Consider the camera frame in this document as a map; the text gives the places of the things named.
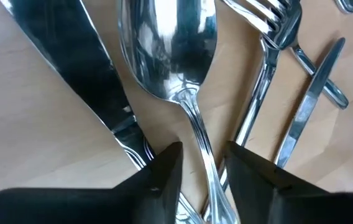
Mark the small upright fork tines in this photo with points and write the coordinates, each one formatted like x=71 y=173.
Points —
x=258 y=90

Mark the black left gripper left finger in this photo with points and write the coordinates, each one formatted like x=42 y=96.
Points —
x=71 y=207

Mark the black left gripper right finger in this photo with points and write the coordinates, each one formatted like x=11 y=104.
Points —
x=304 y=208

